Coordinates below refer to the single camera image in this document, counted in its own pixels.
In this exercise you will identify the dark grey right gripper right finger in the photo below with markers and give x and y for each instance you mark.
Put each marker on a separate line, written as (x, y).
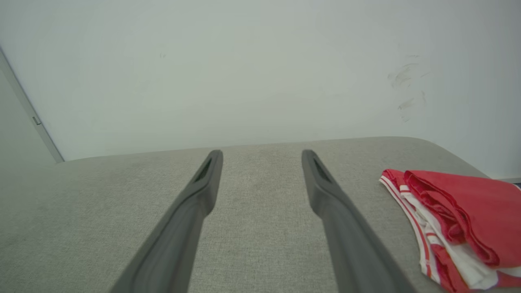
(354, 248)

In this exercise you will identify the red and white garment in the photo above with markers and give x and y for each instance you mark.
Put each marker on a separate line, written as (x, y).
(476, 219)

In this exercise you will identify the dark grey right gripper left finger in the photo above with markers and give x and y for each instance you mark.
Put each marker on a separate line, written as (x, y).
(171, 248)

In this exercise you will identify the grey fabric sofa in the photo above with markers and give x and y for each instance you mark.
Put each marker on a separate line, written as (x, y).
(264, 195)

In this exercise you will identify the grey door frame strip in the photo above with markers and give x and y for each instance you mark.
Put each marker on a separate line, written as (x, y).
(32, 116)

